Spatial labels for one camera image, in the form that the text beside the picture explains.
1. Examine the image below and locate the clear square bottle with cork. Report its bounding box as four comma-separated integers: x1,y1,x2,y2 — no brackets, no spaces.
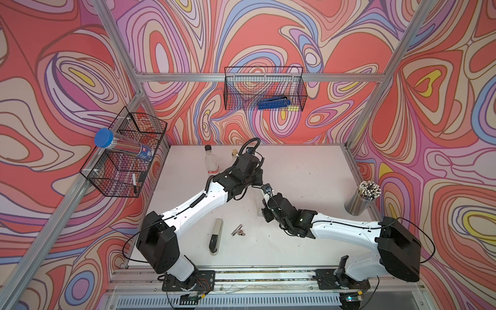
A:
253,187,266,217

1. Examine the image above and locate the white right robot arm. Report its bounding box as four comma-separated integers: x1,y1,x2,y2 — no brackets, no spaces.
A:
262,193,422,282

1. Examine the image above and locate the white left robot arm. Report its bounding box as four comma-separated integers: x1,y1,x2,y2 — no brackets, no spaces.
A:
136,152,263,282

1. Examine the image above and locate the clear glass bottle cork stopper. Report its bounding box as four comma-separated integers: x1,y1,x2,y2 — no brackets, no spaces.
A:
230,149,239,165

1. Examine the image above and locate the clear glass bottle black cap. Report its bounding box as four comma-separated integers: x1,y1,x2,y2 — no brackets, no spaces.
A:
204,145,220,175

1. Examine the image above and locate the small metal clip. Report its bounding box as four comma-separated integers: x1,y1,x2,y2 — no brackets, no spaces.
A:
231,224,245,236

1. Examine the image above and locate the black and beige flat tool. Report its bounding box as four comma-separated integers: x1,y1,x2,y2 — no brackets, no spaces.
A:
209,218,223,255

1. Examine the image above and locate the metal cup of pencils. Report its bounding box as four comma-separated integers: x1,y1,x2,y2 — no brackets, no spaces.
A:
344,181,382,216

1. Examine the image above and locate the blue plastic tool in basket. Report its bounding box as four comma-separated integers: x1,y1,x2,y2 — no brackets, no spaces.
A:
257,96,291,110

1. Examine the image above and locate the black marker in basket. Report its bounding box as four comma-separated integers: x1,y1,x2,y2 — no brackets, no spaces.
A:
132,173,138,195

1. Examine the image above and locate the clear tube with blue cap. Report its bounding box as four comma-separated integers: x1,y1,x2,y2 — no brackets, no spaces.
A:
94,129,154,161

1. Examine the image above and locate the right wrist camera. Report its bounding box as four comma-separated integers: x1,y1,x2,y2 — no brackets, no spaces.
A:
260,183,273,203

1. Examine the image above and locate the black wire basket back wall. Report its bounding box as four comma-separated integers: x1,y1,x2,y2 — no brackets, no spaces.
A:
223,65,307,112

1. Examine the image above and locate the black wire basket wall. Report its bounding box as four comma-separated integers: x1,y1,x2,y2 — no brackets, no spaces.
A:
223,65,307,112
80,107,167,198

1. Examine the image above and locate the black wire basket left wall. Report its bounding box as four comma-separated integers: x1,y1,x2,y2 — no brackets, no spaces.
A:
80,107,167,198

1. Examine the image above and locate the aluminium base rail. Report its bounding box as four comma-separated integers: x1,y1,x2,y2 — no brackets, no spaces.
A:
101,267,429,309

